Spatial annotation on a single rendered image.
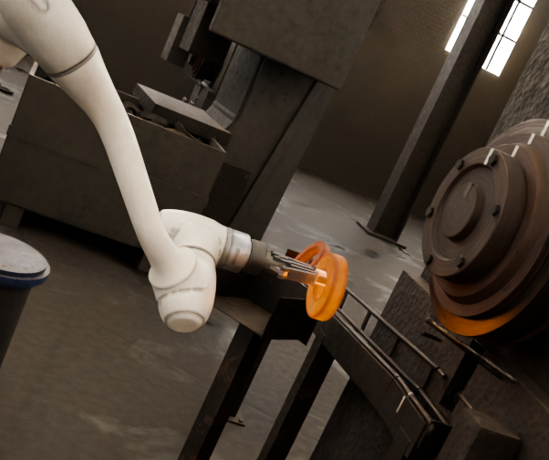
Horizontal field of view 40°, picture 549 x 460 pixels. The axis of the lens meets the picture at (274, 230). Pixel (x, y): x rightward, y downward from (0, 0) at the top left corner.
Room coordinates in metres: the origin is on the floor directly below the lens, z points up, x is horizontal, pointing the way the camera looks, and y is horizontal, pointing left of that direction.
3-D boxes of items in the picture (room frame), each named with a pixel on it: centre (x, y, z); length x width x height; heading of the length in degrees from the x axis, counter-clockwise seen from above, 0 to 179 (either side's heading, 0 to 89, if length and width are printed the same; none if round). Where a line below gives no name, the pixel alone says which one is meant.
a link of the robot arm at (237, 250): (1.58, 0.06, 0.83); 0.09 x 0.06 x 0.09; 17
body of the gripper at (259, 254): (1.60, -0.01, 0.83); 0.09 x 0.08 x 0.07; 107
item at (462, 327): (1.55, -0.44, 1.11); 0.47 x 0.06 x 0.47; 17
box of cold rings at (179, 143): (3.99, 1.00, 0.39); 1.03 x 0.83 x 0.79; 111
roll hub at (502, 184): (1.52, -0.35, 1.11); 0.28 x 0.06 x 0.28; 17
